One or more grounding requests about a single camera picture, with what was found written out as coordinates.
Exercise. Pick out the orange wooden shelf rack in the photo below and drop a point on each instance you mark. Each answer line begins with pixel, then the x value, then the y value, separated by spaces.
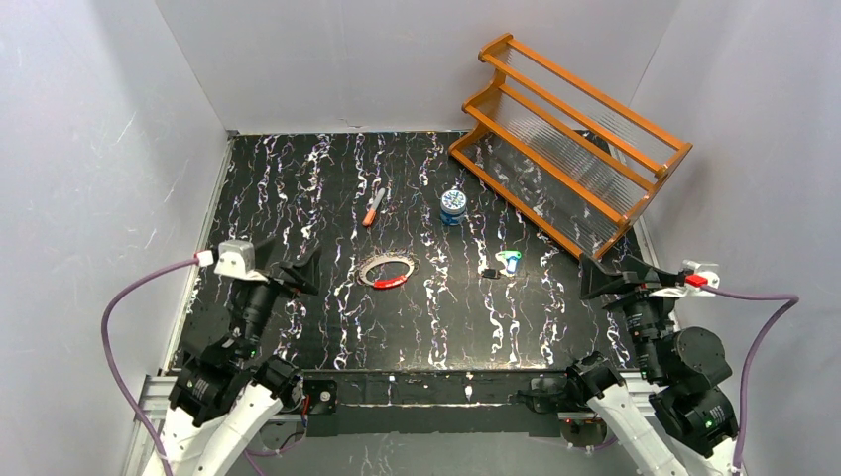
pixel 580 165

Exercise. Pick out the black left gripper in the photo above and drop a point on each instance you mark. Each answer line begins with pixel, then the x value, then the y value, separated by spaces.
pixel 279 280

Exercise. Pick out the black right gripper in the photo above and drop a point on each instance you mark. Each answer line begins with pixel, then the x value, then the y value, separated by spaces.
pixel 626 288

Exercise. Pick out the red handled spiked keyring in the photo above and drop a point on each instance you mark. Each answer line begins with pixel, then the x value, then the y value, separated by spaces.
pixel 386 270

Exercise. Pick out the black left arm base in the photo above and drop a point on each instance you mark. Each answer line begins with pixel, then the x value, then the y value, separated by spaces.
pixel 318 398

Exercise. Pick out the blue tagged key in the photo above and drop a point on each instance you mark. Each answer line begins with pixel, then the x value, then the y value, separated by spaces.
pixel 511 265

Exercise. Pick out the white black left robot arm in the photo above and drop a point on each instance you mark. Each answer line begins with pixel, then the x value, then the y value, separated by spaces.
pixel 221 398

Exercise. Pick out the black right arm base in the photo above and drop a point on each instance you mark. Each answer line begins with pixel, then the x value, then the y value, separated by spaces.
pixel 580 427

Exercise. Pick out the small blue white jar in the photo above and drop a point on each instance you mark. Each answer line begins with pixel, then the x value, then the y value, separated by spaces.
pixel 453 204

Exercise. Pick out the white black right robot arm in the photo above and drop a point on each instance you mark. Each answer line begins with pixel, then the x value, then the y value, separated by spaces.
pixel 685 364

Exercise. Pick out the green tagged key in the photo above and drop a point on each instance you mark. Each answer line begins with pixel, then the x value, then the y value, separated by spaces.
pixel 506 255

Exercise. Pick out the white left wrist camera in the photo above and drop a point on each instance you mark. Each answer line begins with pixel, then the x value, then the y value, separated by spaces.
pixel 234 259

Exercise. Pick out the white orange marker pen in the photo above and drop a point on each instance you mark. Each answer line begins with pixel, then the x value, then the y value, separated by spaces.
pixel 373 208

